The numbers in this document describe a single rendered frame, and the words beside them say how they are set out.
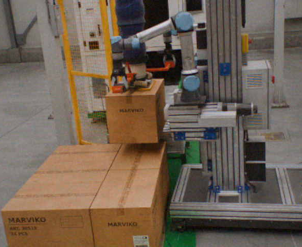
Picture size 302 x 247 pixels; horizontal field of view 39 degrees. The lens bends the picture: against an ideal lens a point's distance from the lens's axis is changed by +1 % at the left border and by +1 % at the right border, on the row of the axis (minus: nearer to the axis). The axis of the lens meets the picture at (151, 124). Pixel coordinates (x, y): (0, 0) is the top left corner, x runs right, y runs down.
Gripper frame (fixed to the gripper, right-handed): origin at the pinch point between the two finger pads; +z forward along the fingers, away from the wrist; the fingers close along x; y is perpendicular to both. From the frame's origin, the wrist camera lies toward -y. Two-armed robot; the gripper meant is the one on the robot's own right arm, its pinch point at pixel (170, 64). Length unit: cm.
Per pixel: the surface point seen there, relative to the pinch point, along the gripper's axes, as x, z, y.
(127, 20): -25, -43, 40
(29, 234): -85, 81, 145
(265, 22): 165, 67, -858
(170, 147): -3, 73, 18
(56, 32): -118, -31, -46
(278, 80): 125, 86, -269
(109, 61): -70, 4, -57
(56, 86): -129, 26, -49
